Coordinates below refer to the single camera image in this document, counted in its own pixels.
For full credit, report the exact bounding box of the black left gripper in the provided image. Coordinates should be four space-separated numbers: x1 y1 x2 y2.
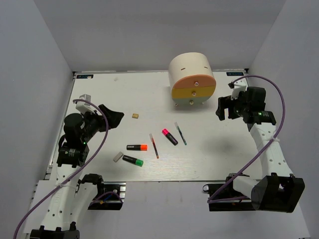
81 104 124 143

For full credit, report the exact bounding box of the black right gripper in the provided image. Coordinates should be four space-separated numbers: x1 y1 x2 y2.
216 91 250 120

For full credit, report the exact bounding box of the orange cap black highlighter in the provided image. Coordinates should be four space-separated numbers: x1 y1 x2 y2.
126 144 148 151

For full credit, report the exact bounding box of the cream round drawer cabinet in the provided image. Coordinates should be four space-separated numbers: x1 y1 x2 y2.
168 52 216 106

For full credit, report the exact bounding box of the grey white eraser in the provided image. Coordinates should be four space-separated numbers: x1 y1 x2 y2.
113 152 124 162

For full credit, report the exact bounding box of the green cap black highlighter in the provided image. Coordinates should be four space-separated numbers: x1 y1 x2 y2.
122 155 144 167

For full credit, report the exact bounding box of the pink cap black highlighter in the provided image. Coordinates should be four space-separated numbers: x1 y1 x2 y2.
162 128 178 146

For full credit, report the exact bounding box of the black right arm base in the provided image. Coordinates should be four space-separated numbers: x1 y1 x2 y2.
202 183 254 212

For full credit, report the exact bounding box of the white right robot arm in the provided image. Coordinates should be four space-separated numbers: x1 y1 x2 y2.
208 87 305 213

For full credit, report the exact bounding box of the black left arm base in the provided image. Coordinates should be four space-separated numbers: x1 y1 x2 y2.
88 182 126 211

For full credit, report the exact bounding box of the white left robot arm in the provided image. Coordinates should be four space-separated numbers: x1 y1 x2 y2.
29 100 124 239

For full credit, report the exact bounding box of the red ink pen refill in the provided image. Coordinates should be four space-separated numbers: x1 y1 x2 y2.
149 133 159 159

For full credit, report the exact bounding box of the green ink pen refill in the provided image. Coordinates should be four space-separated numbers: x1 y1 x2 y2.
174 122 187 145

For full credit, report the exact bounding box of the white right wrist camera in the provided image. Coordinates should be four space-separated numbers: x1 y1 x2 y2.
228 79 248 100

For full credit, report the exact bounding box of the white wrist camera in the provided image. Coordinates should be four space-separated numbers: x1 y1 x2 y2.
228 79 248 100
75 94 95 115

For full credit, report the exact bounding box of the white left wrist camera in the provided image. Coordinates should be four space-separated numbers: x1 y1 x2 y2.
75 94 95 115

